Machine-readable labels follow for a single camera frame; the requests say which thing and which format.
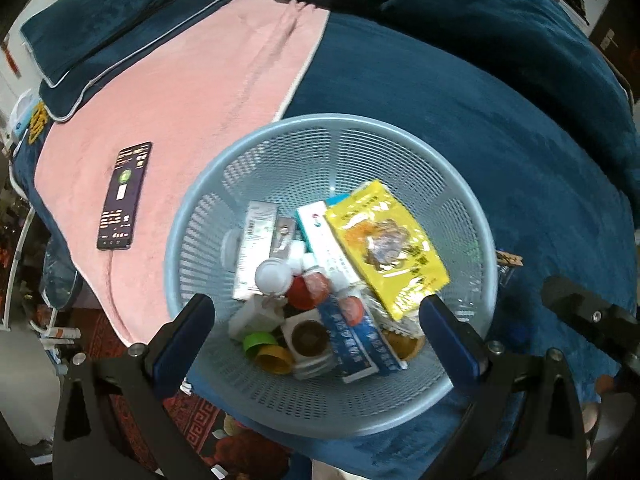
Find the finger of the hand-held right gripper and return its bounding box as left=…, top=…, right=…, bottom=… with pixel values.
left=541, top=275, right=640, bottom=376

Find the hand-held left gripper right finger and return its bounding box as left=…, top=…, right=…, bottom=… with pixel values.
left=415, top=294, right=588, bottom=480

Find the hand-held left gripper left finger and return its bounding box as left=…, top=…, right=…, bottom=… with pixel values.
left=52, top=292, right=221, bottom=480

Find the green bottle cap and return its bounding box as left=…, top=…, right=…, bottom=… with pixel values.
left=243, top=332, right=279, bottom=358

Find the yellow snack packet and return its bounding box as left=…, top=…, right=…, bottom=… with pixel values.
left=324, top=180, right=449, bottom=321

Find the light blue plastic basket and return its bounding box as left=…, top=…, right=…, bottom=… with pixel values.
left=164, top=114, right=499, bottom=437

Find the orange brown lid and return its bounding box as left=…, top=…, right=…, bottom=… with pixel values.
left=387, top=332, right=426, bottom=361

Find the red patterned rug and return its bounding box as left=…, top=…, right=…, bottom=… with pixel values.
left=75, top=305, right=296, bottom=480

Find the white plastic bottle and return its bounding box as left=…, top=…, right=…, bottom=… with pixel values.
left=229, top=295, right=283, bottom=342

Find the yellow bottle cap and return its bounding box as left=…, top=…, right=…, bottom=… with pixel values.
left=255, top=346, right=293, bottom=375

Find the blue white medicine box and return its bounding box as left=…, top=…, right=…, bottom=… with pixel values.
left=317, top=294, right=407, bottom=385

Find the red bottle cap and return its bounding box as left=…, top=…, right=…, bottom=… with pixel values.
left=286, top=276, right=321, bottom=311
left=339, top=296, right=365, bottom=323

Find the round white bottle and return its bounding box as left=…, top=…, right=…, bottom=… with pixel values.
left=255, top=258, right=292, bottom=295

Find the grey white box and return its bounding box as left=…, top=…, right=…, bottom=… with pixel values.
left=232, top=201, right=279, bottom=302

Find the brown disc in white case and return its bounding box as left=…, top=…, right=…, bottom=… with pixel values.
left=281, top=310, right=333, bottom=361

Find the silver blister card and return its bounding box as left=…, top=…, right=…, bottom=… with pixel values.
left=270, top=216, right=298, bottom=261

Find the black smartphone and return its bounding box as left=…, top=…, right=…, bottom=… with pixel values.
left=96, top=141, right=153, bottom=252

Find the white teal box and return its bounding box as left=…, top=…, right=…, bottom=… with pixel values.
left=296, top=200, right=361, bottom=286

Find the white metal rack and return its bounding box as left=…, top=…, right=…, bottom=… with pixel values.
left=0, top=210, right=36, bottom=331

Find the pink blanket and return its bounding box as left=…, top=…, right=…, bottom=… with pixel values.
left=34, top=0, right=331, bottom=348

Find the dark blue pillow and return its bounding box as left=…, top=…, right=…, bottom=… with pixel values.
left=39, top=0, right=238, bottom=123
left=20, top=0, right=207, bottom=86

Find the dark blue folded duvet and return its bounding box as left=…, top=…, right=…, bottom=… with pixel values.
left=235, top=0, right=640, bottom=201

